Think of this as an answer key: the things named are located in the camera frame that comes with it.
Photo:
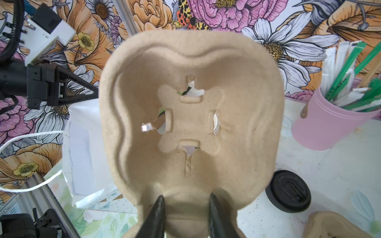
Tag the aluminium left corner post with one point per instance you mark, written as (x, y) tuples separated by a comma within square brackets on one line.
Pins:
[(126, 16)]

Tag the brown pulp cup carrier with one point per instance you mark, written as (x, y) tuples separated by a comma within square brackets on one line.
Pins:
[(188, 114)]

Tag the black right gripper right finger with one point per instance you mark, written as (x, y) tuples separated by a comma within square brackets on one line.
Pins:
[(218, 222)]

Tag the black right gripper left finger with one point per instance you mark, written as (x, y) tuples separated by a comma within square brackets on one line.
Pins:
[(154, 225)]

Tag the cartoon animal paper gift bag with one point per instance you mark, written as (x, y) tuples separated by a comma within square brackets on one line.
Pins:
[(34, 141)]

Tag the aluminium front frame rail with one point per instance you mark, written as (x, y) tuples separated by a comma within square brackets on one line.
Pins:
[(39, 204)]

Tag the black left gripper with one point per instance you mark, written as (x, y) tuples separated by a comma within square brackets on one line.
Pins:
[(56, 86)]

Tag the stack of black lids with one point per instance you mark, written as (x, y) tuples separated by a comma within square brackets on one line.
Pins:
[(288, 192)]

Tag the pink plastic straw cup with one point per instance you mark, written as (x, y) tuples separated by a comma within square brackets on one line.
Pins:
[(322, 124)]

